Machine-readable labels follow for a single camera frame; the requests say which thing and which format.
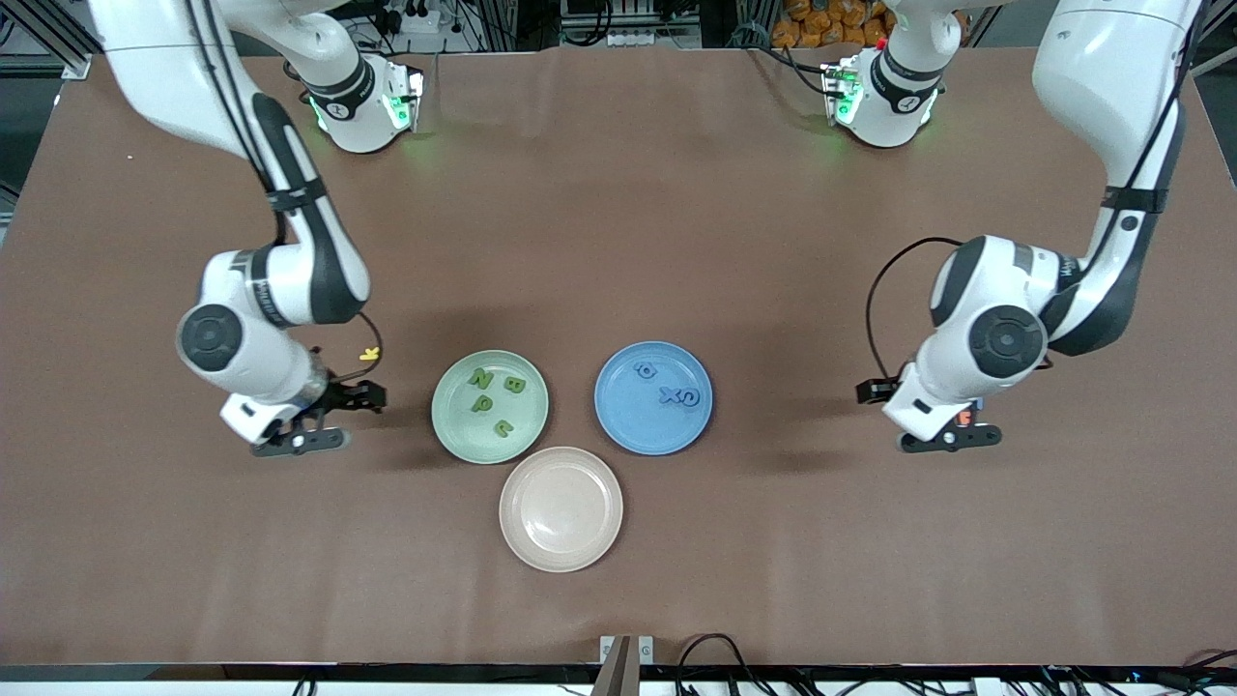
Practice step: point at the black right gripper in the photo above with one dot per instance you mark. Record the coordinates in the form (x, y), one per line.
(345, 395)

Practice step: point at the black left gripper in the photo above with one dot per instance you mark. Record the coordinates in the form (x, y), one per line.
(877, 391)

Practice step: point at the green letter N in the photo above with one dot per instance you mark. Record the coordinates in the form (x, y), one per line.
(480, 377)

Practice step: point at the green letter P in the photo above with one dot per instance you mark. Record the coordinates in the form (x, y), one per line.
(482, 402)

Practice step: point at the green letter U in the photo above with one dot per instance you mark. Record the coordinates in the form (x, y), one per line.
(503, 426)

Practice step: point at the green letter B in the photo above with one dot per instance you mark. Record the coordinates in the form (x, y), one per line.
(515, 385)

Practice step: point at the blue letter G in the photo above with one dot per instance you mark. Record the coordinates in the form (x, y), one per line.
(689, 396)

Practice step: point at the blue letter X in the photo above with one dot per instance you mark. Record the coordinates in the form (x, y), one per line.
(668, 395)

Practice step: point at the blue letter a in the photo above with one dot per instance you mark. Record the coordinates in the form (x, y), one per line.
(645, 368)

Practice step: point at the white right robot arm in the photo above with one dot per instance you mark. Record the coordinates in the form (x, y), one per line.
(261, 369)

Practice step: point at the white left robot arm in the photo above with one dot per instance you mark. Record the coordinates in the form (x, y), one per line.
(957, 372)

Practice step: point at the green plate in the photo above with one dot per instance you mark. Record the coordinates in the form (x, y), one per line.
(464, 435)

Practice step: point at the blue plate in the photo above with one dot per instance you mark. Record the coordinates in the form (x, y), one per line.
(653, 430)

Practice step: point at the pink plate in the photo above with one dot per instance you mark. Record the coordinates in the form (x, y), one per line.
(560, 509)

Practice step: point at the base connector box green light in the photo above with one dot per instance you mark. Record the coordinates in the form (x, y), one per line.
(401, 97)
(841, 92)

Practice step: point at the brown table cover sheet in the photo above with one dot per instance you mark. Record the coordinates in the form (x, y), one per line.
(618, 599)

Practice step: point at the orange snack bag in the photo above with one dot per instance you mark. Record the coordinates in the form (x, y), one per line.
(831, 24)

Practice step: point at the white power strip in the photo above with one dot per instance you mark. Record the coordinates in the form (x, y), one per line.
(633, 39)

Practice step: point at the black table edge rail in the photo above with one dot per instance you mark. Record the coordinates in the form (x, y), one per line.
(290, 672)

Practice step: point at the grey metal bracket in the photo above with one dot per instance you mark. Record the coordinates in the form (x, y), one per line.
(626, 659)

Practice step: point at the aluminium frame profile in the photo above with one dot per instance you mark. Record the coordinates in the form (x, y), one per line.
(75, 66)

